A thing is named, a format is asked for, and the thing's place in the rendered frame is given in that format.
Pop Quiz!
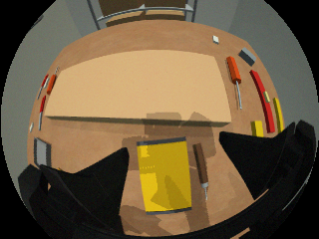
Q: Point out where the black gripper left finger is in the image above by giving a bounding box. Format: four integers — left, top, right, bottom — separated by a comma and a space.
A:
40, 147, 129, 231

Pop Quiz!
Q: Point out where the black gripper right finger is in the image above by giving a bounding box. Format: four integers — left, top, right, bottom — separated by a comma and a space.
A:
218, 121, 295, 200

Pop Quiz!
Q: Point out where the red flat bar with yellow patch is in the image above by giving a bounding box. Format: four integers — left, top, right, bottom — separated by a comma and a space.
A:
250, 71, 275, 134

